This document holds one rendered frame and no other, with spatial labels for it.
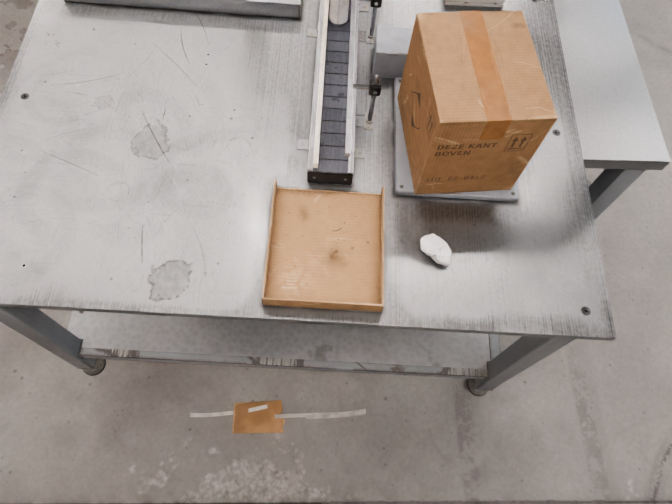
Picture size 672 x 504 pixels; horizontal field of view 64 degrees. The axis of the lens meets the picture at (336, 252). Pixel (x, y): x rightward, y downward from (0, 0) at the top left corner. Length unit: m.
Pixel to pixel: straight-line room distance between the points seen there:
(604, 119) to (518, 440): 1.11
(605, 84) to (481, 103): 0.65
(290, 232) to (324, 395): 0.87
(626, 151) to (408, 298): 0.73
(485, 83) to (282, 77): 0.59
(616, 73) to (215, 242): 1.21
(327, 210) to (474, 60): 0.46
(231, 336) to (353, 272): 0.71
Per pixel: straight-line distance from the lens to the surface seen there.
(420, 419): 2.00
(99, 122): 1.51
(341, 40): 1.55
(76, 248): 1.33
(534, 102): 1.19
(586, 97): 1.68
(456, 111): 1.12
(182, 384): 2.03
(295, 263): 1.21
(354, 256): 1.23
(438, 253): 1.23
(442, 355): 1.83
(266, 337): 1.80
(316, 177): 1.30
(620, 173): 1.69
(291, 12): 1.67
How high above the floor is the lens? 1.94
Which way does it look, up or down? 65 degrees down
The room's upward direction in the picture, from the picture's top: 7 degrees clockwise
